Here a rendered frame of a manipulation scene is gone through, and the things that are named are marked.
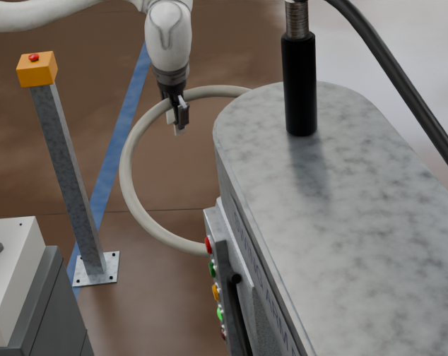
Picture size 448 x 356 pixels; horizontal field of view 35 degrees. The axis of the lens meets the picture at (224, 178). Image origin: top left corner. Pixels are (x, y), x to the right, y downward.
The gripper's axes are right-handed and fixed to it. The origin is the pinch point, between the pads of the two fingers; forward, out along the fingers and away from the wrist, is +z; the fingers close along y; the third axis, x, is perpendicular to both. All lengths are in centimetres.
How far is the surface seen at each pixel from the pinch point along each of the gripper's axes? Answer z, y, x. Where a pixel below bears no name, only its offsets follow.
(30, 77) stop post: 45, -73, -23
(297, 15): -97, 57, -10
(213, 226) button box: -63, 60, -23
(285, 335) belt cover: -87, 85, -29
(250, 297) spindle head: -69, 74, -25
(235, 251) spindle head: -68, 67, -23
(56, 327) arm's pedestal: 50, 16, -53
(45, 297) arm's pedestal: 38, 11, -51
